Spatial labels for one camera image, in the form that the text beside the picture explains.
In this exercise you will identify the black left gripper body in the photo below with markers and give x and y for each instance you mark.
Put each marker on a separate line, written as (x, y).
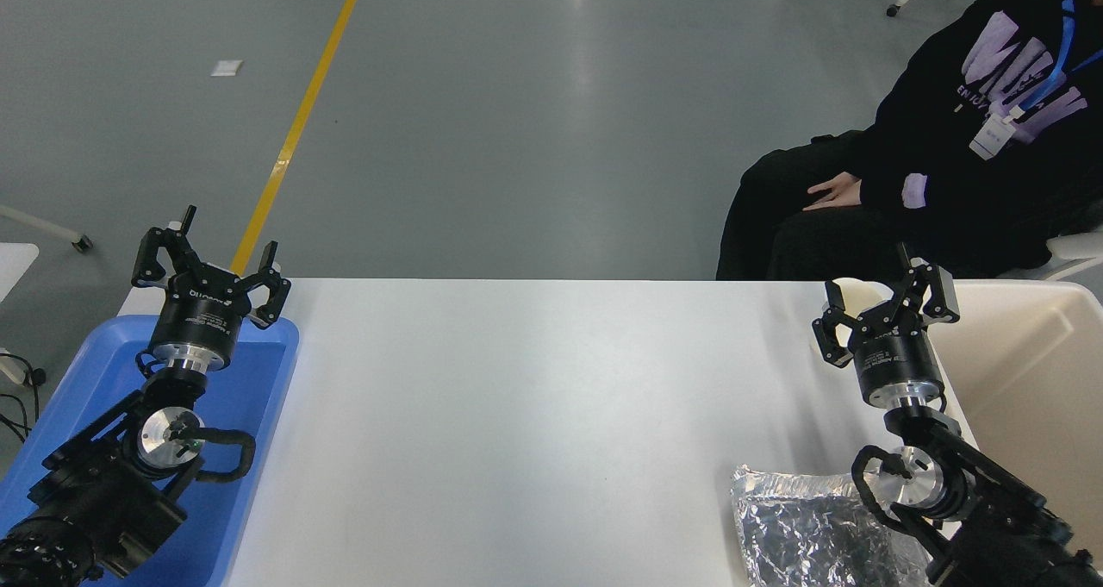
(200, 320)

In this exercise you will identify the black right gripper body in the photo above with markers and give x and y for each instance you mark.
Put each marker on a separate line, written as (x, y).
(896, 363)

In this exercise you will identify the white paper cup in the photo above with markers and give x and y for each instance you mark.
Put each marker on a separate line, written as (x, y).
(866, 292)

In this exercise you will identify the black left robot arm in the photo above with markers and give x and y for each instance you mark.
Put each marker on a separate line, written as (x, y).
(95, 501)

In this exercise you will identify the person's left hand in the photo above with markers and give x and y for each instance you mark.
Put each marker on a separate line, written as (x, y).
(840, 192)

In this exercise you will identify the blue plastic tray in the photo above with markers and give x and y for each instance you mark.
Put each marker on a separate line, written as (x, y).
(250, 389)

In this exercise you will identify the large pale plastic bin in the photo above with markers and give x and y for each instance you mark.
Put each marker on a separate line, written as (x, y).
(1025, 371)

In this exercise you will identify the white leg with caster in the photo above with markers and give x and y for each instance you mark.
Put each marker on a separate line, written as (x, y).
(52, 229)

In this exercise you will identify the white seat chair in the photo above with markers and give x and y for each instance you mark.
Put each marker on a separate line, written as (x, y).
(1077, 249)

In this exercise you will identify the seated person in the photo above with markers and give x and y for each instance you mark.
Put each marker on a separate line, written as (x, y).
(931, 139)

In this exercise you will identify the white side table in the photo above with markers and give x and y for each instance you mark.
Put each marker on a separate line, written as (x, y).
(13, 268)

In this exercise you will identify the white paper scrap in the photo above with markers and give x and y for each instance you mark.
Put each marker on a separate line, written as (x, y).
(227, 68)

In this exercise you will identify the crumpled silver foil tray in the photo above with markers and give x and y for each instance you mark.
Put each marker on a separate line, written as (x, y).
(801, 535)

